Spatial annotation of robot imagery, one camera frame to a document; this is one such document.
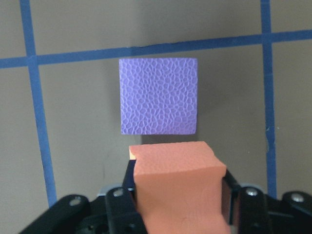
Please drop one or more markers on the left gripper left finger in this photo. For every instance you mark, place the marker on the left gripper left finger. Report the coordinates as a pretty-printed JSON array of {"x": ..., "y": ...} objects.
[{"x": 120, "y": 202}]

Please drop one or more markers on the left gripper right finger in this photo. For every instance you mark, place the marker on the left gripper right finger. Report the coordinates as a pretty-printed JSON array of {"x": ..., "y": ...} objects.
[{"x": 244, "y": 208}]

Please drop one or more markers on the orange foam cube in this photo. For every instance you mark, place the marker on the orange foam cube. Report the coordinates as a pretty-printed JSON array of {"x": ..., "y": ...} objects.
[{"x": 179, "y": 188}]

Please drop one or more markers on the purple foam cube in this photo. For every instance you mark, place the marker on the purple foam cube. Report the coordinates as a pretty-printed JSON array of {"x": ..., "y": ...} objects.
[{"x": 158, "y": 96}]

